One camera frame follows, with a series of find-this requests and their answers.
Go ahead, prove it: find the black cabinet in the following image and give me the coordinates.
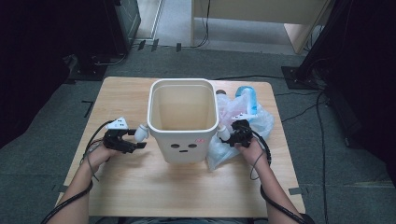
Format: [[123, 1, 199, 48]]
[[104, 0, 142, 55]]

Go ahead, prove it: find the gripper thin grey cord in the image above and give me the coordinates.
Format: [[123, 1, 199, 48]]
[[249, 150, 265, 181], [82, 141, 101, 182]]

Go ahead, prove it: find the person's left hand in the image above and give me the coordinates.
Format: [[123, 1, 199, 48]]
[[85, 142, 120, 172]]

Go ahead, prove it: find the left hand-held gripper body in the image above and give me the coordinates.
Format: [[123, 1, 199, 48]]
[[102, 116, 132, 154]]

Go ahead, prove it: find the person's right hand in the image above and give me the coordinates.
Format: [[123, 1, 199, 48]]
[[237, 138, 269, 172]]

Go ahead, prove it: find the black floor tape corner mark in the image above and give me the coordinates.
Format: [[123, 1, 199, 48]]
[[81, 100, 95, 119]]

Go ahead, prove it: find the beige desk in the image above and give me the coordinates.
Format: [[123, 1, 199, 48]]
[[190, 0, 335, 55]]

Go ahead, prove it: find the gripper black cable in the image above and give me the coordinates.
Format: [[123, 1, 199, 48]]
[[248, 129, 314, 224], [40, 119, 115, 224]]

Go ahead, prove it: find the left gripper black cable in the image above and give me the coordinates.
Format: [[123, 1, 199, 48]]
[[40, 119, 115, 224]]

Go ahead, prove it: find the hanging black cable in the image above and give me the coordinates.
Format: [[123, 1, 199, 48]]
[[194, 0, 211, 49]]

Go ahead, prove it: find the left gripper thin grey cord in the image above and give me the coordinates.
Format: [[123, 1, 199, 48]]
[[82, 141, 101, 182]]

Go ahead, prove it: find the black stand with base plate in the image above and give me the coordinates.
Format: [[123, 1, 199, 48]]
[[281, 0, 356, 91]]

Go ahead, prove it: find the translucent white-blue plastic bag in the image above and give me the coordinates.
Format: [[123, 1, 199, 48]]
[[206, 86, 276, 172]]

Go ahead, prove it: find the person's grey clothing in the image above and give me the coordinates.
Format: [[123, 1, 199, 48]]
[[118, 217, 250, 224]]

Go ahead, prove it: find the white trash bin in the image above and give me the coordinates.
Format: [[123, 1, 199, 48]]
[[134, 77, 232, 165]]

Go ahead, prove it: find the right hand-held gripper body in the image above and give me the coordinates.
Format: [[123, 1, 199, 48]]
[[232, 113, 258, 148]]

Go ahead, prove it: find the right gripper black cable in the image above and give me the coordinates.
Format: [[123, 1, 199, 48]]
[[248, 129, 314, 224]]

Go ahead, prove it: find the right gripper thin grey cord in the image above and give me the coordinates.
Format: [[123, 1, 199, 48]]
[[249, 150, 265, 181]]

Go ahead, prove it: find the long black floor cable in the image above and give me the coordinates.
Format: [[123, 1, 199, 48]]
[[316, 91, 330, 224]]

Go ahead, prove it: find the dark curtain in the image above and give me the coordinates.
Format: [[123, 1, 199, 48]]
[[323, 0, 396, 188], [0, 0, 116, 150]]

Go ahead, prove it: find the black stand base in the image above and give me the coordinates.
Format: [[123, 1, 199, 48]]
[[66, 54, 108, 82]]

